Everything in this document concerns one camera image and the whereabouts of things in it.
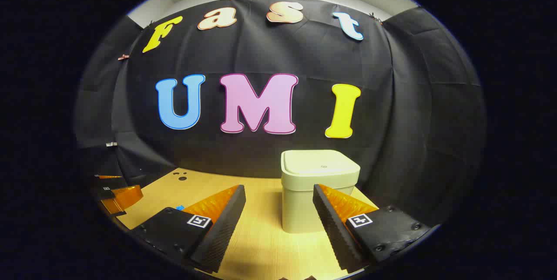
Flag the pale green desktop garbage bin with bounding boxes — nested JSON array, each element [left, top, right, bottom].
[[281, 149, 361, 234]]

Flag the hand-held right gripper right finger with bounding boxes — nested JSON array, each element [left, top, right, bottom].
[[312, 183, 432, 273]]

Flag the black backdrop cloth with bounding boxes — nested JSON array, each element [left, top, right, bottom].
[[74, 0, 487, 228]]

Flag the wooden desktop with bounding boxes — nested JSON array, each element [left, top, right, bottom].
[[117, 167, 379, 280]]

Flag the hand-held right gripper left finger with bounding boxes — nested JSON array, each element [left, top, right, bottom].
[[130, 184, 247, 273]]

